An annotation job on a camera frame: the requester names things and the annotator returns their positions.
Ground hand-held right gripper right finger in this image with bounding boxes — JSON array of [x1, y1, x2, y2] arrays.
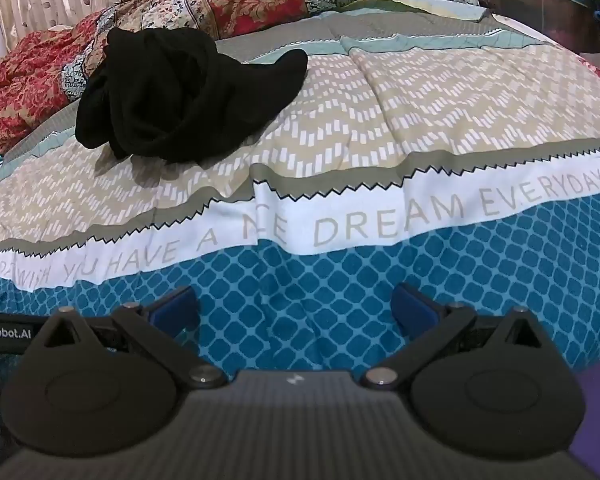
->
[[362, 282, 563, 391]]

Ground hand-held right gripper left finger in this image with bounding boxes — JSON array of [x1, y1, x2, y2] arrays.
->
[[24, 286, 228, 391]]

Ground black pants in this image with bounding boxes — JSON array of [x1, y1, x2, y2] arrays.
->
[[75, 26, 309, 163]]

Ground printed zigzag bedspread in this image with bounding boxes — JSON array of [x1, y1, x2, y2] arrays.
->
[[0, 0, 600, 411]]

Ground floral patchwork quilt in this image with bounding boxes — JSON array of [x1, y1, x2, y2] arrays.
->
[[0, 0, 481, 155]]

